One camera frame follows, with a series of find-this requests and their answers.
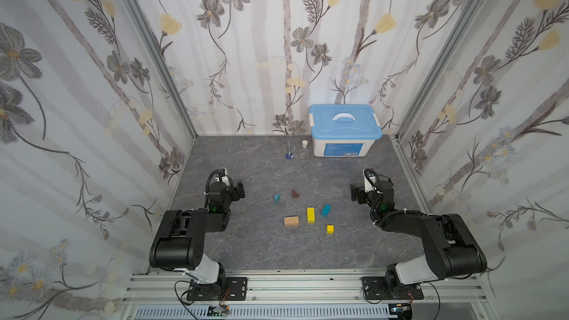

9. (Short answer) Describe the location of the yellow rectangular block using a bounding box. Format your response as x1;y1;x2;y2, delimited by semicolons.
307;207;316;224

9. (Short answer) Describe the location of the tan wooden rectangular block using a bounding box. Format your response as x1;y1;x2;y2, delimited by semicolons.
284;216;300;227

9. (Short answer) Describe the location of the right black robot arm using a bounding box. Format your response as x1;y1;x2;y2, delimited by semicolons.
350;168;488;301

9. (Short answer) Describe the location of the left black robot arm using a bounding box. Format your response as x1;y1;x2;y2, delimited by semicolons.
149;169;247;302

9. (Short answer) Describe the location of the teal rectangular block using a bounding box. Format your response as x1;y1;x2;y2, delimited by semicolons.
321;204;331;217

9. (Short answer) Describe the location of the small clear corked bottle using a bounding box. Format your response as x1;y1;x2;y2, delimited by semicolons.
299;140;310;161

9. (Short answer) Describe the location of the glass beaker blue liquid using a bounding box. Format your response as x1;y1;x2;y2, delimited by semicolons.
284;140;296;160

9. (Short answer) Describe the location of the blue lid storage box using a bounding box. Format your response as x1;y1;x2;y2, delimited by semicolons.
309;105;383;157

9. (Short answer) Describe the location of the small circuit board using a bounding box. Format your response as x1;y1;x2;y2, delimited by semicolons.
207;305;231;317

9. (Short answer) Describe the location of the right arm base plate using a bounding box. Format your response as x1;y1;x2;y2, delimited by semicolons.
361;276;425;301

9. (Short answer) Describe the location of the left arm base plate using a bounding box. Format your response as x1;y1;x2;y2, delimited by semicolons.
185;277;248;302

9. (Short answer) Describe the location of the aluminium frame rail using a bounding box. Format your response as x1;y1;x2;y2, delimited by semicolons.
121;268;488;305

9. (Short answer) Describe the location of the white slotted cable duct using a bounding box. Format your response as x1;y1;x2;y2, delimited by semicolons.
133;304;397;319

